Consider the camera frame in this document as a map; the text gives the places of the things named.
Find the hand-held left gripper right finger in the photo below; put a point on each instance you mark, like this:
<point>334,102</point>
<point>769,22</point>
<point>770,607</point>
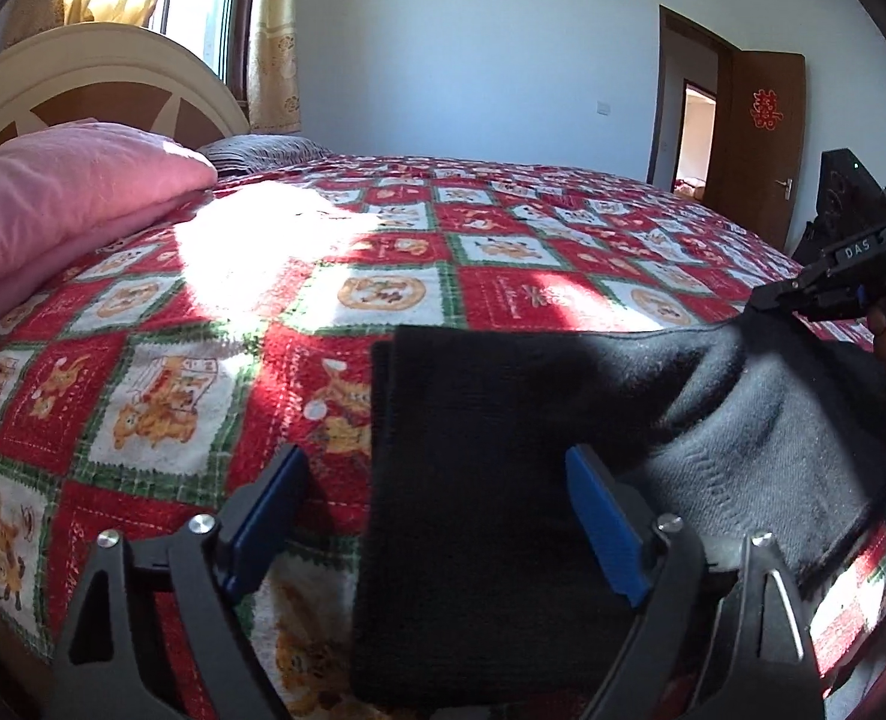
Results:
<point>602,521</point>

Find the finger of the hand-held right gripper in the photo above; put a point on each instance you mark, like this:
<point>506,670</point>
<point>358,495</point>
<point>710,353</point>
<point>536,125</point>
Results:
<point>776,296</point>

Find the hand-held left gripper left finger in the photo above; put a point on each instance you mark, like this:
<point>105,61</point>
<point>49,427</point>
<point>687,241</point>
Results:
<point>266,521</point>

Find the black pants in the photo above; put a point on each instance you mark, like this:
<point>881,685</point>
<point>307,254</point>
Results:
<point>488,427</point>

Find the brown wooden door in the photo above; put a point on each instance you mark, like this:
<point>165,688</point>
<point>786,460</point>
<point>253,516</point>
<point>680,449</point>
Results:
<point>757,165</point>

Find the red paper door decoration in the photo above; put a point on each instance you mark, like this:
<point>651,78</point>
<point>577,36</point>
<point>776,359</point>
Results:
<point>765,108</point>

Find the red checked printed blanket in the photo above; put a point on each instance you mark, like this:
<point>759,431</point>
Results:
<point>263,315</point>

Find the striped pillow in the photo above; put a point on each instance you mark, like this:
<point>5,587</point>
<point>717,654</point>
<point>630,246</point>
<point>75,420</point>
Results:
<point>263,151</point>

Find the pink pillow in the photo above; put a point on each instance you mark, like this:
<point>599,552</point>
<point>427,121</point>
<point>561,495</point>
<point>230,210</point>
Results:
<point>60,187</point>

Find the cream wooden headboard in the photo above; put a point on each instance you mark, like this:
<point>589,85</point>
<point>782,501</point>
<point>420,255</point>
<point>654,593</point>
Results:
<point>75,52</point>

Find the window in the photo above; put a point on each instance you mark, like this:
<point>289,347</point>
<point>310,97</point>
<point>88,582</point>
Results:
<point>203,7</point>

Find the brown door frame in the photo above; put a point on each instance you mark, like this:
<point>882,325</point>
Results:
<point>668,90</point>

